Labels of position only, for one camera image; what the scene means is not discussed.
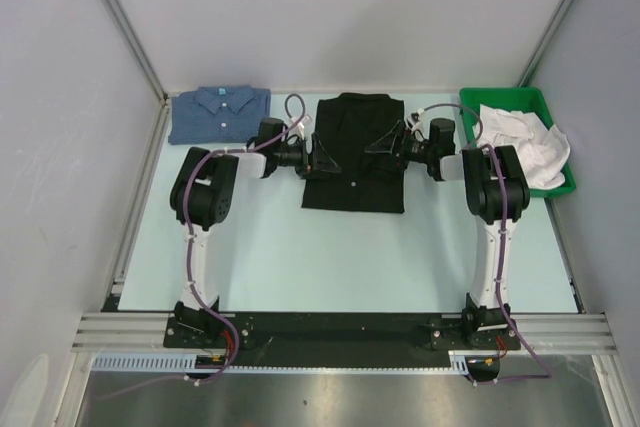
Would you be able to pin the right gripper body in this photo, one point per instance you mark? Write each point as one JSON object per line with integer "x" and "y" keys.
{"x": 403, "y": 156}

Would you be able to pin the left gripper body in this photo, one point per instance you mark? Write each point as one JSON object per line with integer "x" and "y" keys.
{"x": 304, "y": 167}

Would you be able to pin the black long sleeve shirt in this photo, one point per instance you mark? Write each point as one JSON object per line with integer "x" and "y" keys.
{"x": 374, "y": 183}

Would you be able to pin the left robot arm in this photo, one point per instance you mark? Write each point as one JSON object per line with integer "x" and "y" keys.
{"x": 202, "y": 194}

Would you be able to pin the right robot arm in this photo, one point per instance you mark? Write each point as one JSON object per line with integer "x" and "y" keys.
{"x": 497, "y": 194}

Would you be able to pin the blue checkered folded shirt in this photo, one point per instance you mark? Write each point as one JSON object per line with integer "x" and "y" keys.
{"x": 222, "y": 114}

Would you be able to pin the green plastic bin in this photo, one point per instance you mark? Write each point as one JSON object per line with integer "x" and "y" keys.
{"x": 525, "y": 99}

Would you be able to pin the white crumpled shirt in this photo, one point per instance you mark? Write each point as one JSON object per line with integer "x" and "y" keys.
{"x": 543, "y": 151}

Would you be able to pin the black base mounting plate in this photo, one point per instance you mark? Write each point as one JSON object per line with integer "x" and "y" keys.
{"x": 334, "y": 340}

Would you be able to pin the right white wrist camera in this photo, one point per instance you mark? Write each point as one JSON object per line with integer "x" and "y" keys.
{"x": 414, "y": 123}

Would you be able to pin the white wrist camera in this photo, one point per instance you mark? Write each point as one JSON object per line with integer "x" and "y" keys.
{"x": 300, "y": 128}
{"x": 414, "y": 123}

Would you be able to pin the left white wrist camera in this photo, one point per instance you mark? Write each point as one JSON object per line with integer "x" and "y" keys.
{"x": 300, "y": 128}

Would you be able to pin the left corner frame post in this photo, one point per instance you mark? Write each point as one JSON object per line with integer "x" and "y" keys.
{"x": 126, "y": 30}

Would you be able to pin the corner frame post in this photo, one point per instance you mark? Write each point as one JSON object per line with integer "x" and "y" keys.
{"x": 126, "y": 30}
{"x": 551, "y": 30}

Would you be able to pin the slotted cable duct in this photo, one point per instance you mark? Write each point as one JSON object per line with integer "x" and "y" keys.
{"x": 193, "y": 364}

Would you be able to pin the right corner frame post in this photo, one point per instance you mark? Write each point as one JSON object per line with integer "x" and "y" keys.
{"x": 551, "y": 30}

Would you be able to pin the aluminium frame rail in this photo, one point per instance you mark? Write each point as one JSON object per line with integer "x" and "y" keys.
{"x": 552, "y": 334}

